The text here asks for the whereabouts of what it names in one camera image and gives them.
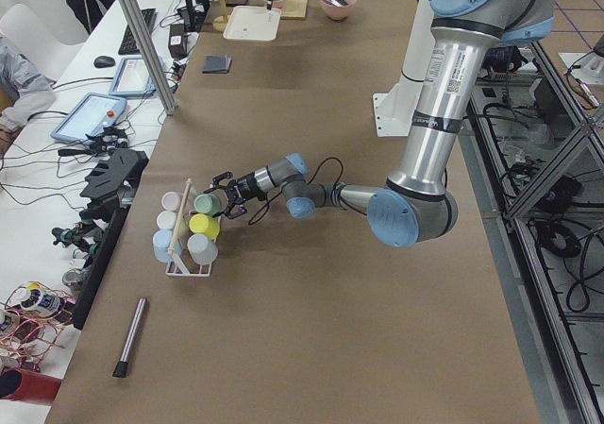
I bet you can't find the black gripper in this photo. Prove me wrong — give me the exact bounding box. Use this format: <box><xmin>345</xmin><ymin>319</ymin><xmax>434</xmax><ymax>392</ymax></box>
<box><xmin>204</xmin><ymin>171</ymin><xmax>259</xmax><ymax>219</ymax></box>

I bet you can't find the green cup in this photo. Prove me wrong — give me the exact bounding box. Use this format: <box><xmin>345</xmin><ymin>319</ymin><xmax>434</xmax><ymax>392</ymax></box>
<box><xmin>193</xmin><ymin>194</ymin><xmax>222</xmax><ymax>216</ymax></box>

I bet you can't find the cream rabbit tray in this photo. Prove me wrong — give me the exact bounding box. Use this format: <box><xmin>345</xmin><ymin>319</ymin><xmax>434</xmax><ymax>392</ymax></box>
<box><xmin>223</xmin><ymin>6</ymin><xmax>281</xmax><ymax>42</ymax></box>

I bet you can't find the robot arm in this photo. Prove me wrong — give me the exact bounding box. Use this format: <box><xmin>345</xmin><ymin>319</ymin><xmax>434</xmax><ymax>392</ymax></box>
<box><xmin>210</xmin><ymin>0</ymin><xmax>555</xmax><ymax>247</ymax></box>

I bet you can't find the yellow cup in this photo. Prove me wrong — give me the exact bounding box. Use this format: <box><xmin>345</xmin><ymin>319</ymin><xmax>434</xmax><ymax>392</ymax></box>
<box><xmin>189</xmin><ymin>213</ymin><xmax>221</xmax><ymax>241</ymax></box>

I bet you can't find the pink cup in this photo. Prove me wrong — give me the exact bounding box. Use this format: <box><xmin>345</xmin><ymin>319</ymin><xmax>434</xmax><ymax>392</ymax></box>
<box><xmin>161</xmin><ymin>192</ymin><xmax>182</xmax><ymax>212</ymax></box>

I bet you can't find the grey translucent cup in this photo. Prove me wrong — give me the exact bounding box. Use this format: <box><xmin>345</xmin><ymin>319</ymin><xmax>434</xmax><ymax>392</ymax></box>
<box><xmin>187</xmin><ymin>233</ymin><xmax>218</xmax><ymax>265</ymax></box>

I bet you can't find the pale mint cup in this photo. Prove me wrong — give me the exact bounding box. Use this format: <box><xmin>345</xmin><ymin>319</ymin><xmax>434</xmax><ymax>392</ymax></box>
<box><xmin>156</xmin><ymin>211</ymin><xmax>177</xmax><ymax>230</ymax></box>

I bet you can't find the light blue cup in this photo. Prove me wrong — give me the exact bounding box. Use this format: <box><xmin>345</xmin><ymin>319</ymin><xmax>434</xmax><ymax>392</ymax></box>
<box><xmin>152</xmin><ymin>229</ymin><xmax>173</xmax><ymax>263</ymax></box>

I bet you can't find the grey folded cloth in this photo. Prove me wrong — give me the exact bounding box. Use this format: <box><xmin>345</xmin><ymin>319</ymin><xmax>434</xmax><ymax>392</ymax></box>
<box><xmin>202</xmin><ymin>55</ymin><xmax>232</xmax><ymax>74</ymax></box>

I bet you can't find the blue teach pendant far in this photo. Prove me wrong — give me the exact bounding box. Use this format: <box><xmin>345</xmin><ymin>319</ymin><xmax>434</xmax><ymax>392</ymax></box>
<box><xmin>109</xmin><ymin>56</ymin><xmax>156</xmax><ymax>98</ymax></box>

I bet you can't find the blue teach pendant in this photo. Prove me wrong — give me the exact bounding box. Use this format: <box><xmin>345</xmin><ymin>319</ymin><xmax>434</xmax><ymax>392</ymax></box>
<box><xmin>50</xmin><ymin>93</ymin><xmax>127</xmax><ymax>143</ymax></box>
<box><xmin>109</xmin><ymin>56</ymin><xmax>156</xmax><ymax>98</ymax></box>

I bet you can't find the blue teach pendant near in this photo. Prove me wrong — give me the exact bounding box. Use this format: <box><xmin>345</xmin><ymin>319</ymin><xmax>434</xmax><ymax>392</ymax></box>
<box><xmin>50</xmin><ymin>93</ymin><xmax>127</xmax><ymax>143</ymax></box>

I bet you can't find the wooden mug tree stand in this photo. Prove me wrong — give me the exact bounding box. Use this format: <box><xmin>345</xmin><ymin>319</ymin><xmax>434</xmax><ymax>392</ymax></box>
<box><xmin>210</xmin><ymin>0</ymin><xmax>237</xmax><ymax>32</ymax></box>

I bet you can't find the black keyboard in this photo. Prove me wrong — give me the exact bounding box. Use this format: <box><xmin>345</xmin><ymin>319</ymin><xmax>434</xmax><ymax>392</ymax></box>
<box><xmin>117</xmin><ymin>8</ymin><xmax>159</xmax><ymax>57</ymax></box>

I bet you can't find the black computer mouse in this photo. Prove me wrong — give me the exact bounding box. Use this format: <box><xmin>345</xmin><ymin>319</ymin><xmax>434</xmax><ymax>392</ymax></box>
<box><xmin>93</xmin><ymin>55</ymin><xmax>115</xmax><ymax>69</ymax></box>

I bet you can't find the wooden cutting board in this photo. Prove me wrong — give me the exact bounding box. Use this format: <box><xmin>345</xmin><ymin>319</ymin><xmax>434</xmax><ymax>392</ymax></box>
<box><xmin>273</xmin><ymin>0</ymin><xmax>309</xmax><ymax>21</ymax></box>

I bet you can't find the metal rod black tip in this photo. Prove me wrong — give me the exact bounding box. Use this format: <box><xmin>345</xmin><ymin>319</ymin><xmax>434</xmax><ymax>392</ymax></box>
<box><xmin>112</xmin><ymin>297</ymin><xmax>148</xmax><ymax>378</ymax></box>

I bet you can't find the pink ribbed bowl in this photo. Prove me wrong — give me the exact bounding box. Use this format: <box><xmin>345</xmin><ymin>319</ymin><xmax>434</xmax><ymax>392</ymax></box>
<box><xmin>319</xmin><ymin>0</ymin><xmax>359</xmax><ymax>22</ymax></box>

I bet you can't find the seated person grey jacket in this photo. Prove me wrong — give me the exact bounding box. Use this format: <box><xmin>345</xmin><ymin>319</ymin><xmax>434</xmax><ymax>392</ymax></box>
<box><xmin>1</xmin><ymin>42</ymin><xmax>56</xmax><ymax>133</ymax></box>

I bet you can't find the red cylinder object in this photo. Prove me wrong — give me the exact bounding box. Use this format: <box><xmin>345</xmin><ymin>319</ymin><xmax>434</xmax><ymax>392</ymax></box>
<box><xmin>1</xmin><ymin>368</ymin><xmax>61</xmax><ymax>405</ymax></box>

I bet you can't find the wooden rack handle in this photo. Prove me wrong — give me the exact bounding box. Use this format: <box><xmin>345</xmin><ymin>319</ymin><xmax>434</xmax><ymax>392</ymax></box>
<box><xmin>168</xmin><ymin>178</ymin><xmax>193</xmax><ymax>258</ymax></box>

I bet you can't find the white wire cup rack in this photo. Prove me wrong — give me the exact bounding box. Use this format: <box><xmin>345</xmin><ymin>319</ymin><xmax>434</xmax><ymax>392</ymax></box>
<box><xmin>164</xmin><ymin>187</ymin><xmax>216</xmax><ymax>278</ymax></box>

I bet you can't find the aluminium frame post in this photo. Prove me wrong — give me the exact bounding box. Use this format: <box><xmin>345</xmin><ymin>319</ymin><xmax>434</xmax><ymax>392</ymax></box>
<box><xmin>118</xmin><ymin>0</ymin><xmax>176</xmax><ymax>115</ymax></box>

